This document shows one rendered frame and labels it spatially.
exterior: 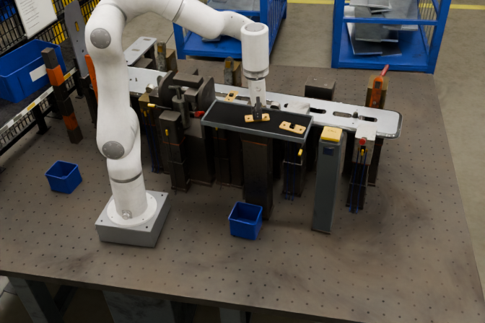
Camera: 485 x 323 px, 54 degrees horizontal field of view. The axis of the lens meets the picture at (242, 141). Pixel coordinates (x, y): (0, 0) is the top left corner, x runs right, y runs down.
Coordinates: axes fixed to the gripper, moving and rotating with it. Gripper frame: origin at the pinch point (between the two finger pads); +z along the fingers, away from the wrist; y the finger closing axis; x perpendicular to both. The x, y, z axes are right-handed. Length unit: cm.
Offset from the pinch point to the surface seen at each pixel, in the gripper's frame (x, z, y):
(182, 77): 25.7, -0.2, 27.1
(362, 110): -45, 19, 21
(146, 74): 45, 19, 64
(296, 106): -16.4, 7.7, 12.2
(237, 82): 3, 21, 55
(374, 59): -118, 101, 201
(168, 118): 32.2, 10.6, 15.9
